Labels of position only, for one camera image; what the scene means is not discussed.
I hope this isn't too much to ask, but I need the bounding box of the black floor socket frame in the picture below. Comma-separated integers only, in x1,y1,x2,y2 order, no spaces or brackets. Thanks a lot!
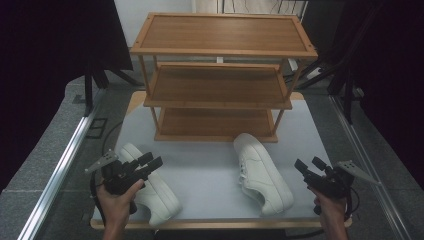
85,117,109,140

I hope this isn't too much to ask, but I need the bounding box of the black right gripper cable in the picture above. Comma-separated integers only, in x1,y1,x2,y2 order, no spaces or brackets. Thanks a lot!
343,185,362,222

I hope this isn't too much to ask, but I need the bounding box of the person's left hand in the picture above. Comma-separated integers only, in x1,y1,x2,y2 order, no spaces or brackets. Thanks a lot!
95,178,146,231

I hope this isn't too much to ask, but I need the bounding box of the thin black floor cable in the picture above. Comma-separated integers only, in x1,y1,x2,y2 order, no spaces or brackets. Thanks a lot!
101,121,124,158

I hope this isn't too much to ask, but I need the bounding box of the dark curtain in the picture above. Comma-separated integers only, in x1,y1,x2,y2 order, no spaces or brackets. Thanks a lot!
299,0,424,189
0,0,135,193

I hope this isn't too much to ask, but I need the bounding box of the person's right hand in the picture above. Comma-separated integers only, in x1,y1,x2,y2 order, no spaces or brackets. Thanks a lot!
308,186,348,232

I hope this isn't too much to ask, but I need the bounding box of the aluminium floor rail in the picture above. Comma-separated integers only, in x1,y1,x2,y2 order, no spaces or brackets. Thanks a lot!
327,94,414,240
17,87,108,240

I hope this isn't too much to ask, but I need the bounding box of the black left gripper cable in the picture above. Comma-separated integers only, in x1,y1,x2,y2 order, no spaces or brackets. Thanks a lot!
89,169,108,228

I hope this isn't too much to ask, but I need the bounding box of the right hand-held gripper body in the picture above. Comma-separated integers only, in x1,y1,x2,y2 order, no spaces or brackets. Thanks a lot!
307,160,382,200

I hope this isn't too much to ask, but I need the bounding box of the three-tier wooden shoe rack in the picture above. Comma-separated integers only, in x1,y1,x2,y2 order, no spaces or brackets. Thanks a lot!
129,12,319,144

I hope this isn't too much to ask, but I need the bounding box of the black metal stand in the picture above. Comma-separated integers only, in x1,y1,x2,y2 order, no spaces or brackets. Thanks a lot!
82,61,143,118
295,46,366,125

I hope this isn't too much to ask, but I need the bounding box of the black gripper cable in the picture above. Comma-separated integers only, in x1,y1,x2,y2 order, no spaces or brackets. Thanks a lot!
343,185,362,222
89,169,108,228

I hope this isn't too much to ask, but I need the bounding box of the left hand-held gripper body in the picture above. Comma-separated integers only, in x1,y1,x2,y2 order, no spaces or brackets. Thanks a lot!
84,149,149,197

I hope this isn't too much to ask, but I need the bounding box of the white power strip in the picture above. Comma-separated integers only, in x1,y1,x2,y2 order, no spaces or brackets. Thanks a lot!
305,67,324,80

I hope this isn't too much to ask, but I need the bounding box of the white sneaker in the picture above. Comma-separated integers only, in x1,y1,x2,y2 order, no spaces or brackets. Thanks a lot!
118,143,183,230
232,132,295,217

